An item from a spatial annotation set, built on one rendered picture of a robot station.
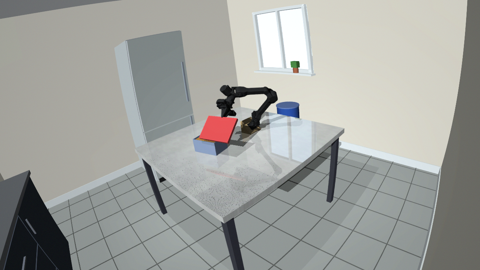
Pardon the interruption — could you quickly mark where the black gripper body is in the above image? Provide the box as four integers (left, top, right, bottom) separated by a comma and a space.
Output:
217, 97, 236, 116

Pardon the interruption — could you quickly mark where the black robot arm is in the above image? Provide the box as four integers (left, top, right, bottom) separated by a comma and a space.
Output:
220, 85, 278, 130

